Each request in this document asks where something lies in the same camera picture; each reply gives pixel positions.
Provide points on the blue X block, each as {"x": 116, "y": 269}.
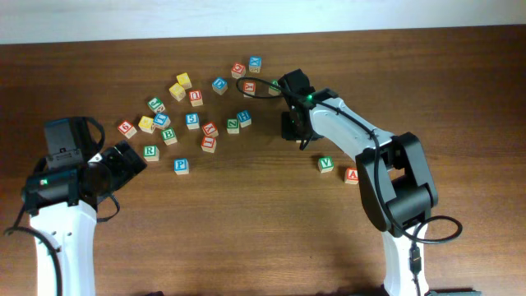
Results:
{"x": 255, "y": 64}

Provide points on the green R block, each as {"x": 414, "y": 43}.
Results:
{"x": 151, "y": 153}

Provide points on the green B block centre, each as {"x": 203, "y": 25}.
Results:
{"x": 169, "y": 136}

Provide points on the blue 5 block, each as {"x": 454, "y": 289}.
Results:
{"x": 192, "y": 121}

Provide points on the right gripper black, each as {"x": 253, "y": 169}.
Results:
{"x": 293, "y": 127}

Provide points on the yellow block left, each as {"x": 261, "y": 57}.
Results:
{"x": 146, "y": 124}

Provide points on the green N block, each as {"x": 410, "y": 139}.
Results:
{"x": 274, "y": 89}

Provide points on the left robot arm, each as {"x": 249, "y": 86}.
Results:
{"x": 62, "y": 197}

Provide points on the blue L block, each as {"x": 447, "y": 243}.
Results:
{"x": 161, "y": 121}

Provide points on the yellow block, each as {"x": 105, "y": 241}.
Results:
{"x": 177, "y": 92}
{"x": 184, "y": 81}
{"x": 146, "y": 124}

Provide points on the red K block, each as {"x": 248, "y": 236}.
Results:
{"x": 249, "y": 88}

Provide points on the red 6 block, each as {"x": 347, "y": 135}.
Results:
{"x": 127, "y": 129}

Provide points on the red U block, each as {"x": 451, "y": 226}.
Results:
{"x": 196, "y": 98}

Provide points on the green V block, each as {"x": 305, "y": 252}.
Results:
{"x": 325, "y": 164}

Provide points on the yellow block upper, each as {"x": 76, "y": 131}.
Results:
{"x": 184, "y": 81}

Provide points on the blue H block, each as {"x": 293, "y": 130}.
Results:
{"x": 244, "y": 118}

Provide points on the yellow block lower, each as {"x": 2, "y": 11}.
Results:
{"x": 177, "y": 92}

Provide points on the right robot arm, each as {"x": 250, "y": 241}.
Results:
{"x": 395, "y": 182}

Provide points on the blue P block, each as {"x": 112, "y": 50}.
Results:
{"x": 181, "y": 166}

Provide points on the green Z block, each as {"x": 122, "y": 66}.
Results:
{"x": 233, "y": 126}

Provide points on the red C block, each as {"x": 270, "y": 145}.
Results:
{"x": 238, "y": 70}

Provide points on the red A block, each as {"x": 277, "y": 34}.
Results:
{"x": 351, "y": 176}

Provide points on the blue D block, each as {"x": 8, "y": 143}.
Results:
{"x": 220, "y": 85}

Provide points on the green J block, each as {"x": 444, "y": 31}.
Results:
{"x": 156, "y": 105}

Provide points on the red Y block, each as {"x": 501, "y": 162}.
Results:
{"x": 210, "y": 130}

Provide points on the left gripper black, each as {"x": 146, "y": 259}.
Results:
{"x": 129, "y": 156}

